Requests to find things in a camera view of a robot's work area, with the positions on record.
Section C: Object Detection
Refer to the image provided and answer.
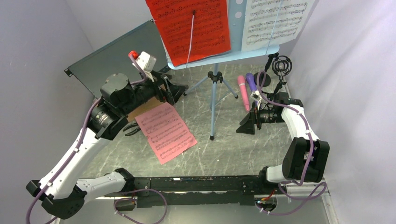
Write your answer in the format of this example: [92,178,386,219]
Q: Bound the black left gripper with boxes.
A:
[120,69,188,116]

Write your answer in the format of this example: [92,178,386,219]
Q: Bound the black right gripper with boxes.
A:
[237,102,285,135]

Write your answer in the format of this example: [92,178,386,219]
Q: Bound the pink microphone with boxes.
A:
[237,75,250,112]

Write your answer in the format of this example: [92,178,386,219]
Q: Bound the purple microphone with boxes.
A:
[245,73,257,92]

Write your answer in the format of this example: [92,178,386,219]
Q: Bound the black round-base mic stand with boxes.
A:
[254,53,279,87]

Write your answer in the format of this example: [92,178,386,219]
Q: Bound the pink sheet music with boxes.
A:
[135,103,197,165]

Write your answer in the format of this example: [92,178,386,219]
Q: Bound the black tripod mic stand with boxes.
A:
[264,53,292,100]

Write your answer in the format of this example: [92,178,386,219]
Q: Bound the red sheet music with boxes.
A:
[146,0,231,67]

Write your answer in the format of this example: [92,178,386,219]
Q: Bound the white sheet music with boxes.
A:
[241,0,315,52]

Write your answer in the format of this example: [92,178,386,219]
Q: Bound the light blue music stand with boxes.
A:
[166,0,280,140]

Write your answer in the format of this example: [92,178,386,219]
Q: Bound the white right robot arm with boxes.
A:
[236,92,330,194]

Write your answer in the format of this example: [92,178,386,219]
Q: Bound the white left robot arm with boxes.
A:
[26,71,189,219]

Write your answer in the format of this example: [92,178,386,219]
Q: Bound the brown wooden board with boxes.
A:
[127,97,163,123]

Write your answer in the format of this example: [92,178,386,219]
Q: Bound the black pliers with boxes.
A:
[123,122,141,136]

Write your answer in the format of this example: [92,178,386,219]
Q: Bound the dark grey rack unit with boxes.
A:
[64,21,170,98]

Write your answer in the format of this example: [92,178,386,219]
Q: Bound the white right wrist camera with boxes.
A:
[249,90,262,107]

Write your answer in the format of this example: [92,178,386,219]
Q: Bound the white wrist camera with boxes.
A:
[249,90,262,107]
[128,51,157,74]

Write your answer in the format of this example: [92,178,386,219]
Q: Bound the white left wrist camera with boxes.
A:
[128,51,157,74]

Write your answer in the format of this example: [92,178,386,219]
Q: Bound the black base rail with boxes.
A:
[108,175,280,208]

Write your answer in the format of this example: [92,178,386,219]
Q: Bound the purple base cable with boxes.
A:
[113,190,168,224]

